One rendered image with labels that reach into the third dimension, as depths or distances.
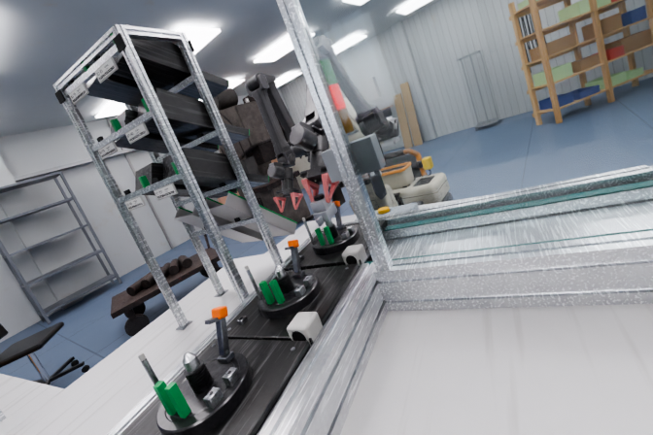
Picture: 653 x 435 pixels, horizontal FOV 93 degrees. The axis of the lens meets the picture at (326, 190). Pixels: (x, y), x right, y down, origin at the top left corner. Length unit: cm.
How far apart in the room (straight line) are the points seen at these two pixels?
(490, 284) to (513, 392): 19
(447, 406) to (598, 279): 32
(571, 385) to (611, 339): 11
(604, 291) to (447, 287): 24
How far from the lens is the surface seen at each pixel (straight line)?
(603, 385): 58
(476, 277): 67
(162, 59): 98
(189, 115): 95
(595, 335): 65
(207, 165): 93
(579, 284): 68
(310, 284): 69
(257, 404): 53
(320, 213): 86
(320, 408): 53
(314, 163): 89
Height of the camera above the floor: 128
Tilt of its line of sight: 11 degrees down
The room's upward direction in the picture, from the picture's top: 21 degrees counter-clockwise
